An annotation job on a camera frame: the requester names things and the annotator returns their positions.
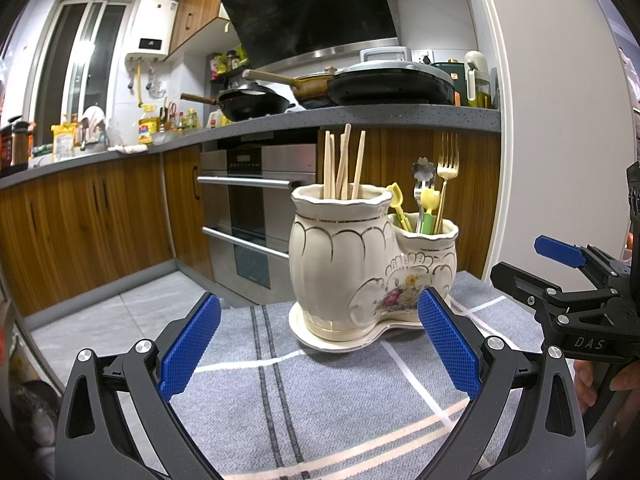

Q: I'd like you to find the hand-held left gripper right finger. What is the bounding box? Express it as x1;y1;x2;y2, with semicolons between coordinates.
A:
416;287;590;480

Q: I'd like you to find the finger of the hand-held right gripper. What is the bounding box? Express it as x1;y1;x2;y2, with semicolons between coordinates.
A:
490;261;608;321
534;235;628;293

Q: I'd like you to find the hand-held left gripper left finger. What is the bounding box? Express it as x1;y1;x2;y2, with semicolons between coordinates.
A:
54;291;223;480

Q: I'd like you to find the yellow spoon with green handle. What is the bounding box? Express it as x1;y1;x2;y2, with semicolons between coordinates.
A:
420;187;441;235

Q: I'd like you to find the floral ceramic utensil holder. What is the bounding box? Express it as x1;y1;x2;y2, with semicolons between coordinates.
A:
288;183;460;356

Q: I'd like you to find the gold fork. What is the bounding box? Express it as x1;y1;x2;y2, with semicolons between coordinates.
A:
432;132;460;235

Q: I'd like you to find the silver flower-headed spoon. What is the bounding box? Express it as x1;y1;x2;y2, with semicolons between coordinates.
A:
411;156;437;196

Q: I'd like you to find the yellow tulip-shaped spoon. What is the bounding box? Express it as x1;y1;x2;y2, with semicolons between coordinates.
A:
386;183;413;233

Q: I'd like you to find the person's right hand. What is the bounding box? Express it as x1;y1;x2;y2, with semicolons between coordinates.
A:
574;359;640;413

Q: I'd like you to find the wooden base cabinet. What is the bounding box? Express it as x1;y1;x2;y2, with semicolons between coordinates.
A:
317;127;501;281
0;145;207;318

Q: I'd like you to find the built-in steel oven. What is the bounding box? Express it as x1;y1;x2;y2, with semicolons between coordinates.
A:
197;142;321;306

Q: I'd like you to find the grey plaid tablecloth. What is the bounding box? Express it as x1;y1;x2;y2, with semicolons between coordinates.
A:
192;270;601;480

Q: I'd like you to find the green kitchen appliance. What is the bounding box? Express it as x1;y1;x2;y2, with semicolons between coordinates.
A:
429;61;468;106

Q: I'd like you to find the cooking oil bottle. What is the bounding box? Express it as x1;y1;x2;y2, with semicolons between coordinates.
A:
138;105;156;147

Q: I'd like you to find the group of sauce bottles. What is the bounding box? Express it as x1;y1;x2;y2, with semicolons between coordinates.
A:
157;101;201;133

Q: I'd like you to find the black electric griddle with lid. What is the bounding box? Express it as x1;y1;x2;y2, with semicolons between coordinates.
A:
327;60;458;107

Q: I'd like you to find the yellow food package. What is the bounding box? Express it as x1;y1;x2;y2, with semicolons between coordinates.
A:
51;124;79;162

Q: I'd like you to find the grey white dish cloth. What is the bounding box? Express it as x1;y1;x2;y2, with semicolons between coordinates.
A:
80;106;109;151

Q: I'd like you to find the grey kitchen countertop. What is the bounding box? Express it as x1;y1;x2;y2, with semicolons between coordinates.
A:
0;105;502;191

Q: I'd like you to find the black wok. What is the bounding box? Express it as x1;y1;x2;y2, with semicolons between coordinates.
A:
180;85;297;123

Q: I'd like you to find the grey white rice cooker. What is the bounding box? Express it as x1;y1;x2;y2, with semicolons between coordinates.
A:
359;46;413;66

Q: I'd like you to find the dark condiment jar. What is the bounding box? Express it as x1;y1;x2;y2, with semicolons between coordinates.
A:
0;122;16;168
11;119;34;167

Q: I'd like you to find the spice rack with bottles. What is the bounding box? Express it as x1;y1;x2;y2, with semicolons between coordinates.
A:
207;46;251;86

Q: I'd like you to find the white water heater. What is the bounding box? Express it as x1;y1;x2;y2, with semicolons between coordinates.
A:
124;0;179;63

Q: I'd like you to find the black range hood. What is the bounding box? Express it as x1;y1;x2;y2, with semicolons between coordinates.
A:
219;0;401;73

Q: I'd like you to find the yellow gas hose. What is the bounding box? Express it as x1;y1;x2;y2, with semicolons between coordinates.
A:
130;61;144;111

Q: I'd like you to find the brown pan with wooden handle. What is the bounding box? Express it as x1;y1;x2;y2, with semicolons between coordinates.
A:
242;66;337;110

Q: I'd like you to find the wooden wall cabinet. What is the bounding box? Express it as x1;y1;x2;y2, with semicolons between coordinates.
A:
167;0;281;58

